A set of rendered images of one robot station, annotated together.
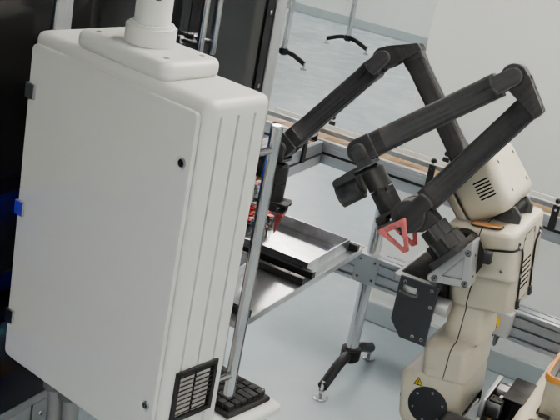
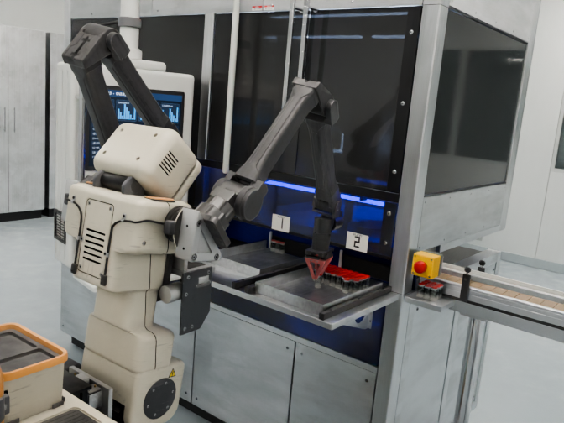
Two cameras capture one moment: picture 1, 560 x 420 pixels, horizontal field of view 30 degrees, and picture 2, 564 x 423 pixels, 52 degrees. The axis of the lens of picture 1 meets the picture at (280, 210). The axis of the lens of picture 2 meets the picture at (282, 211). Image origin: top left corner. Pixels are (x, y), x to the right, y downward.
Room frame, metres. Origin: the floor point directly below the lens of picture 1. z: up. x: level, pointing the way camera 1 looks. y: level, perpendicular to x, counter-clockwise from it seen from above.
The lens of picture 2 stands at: (3.04, -1.77, 1.47)
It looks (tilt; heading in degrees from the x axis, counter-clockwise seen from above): 11 degrees down; 102
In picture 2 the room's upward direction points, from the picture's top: 5 degrees clockwise
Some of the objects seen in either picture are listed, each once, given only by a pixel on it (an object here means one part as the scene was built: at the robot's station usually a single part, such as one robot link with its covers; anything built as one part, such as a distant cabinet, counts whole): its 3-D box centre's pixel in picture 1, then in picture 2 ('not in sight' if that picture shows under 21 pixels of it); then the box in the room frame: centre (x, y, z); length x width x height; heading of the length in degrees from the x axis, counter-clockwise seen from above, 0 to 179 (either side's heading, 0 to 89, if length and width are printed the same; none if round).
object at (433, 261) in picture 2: not in sight; (426, 264); (3.14, 0.09, 1.00); 0.08 x 0.07 x 0.07; 64
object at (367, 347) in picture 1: (348, 362); not in sight; (3.70, -0.38, 0.07); 0.50 x 0.08 x 0.14; 154
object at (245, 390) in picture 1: (187, 366); not in sight; (2.12, 0.14, 0.82); 0.40 x 0.14 x 0.02; 53
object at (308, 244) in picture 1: (277, 236); (320, 287); (2.82, -0.01, 0.90); 0.34 x 0.26 x 0.04; 63
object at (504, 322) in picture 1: (495, 319); not in sight; (3.41, -0.83, 0.50); 0.12 x 0.05 x 0.09; 64
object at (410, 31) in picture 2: (265, 47); (399, 135); (3.00, 0.13, 1.40); 0.04 x 0.01 x 0.80; 154
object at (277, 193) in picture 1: (274, 192); (321, 242); (2.80, 0.02, 1.03); 0.10 x 0.07 x 0.07; 78
